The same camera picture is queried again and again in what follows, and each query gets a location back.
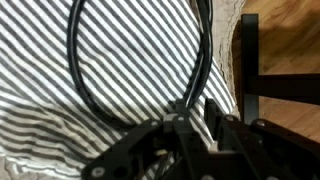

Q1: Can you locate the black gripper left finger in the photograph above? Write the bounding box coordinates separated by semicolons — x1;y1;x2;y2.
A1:
81;98;215;180

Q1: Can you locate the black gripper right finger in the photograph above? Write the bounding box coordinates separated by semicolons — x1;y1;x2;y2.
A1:
204;98;320;180

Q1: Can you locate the black power cord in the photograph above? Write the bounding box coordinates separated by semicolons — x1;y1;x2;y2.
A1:
66;0;214;131

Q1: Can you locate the black metal frame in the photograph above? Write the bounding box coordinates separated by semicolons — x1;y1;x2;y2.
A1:
240;13;320;126

